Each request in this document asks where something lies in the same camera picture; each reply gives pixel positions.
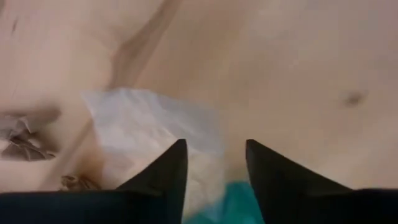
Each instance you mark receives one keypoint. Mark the small brown paper ball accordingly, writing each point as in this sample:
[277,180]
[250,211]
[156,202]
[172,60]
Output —
[25,149]

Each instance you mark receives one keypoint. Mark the clear plastic wrapper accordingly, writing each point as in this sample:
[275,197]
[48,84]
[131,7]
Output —
[140,124]

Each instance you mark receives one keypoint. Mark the teal green trash bag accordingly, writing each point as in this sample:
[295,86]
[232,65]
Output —
[230,202]

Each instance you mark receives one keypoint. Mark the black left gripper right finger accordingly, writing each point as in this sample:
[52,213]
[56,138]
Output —
[311,205]

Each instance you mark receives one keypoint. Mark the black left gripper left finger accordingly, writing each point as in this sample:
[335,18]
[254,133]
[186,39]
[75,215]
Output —
[93,208]

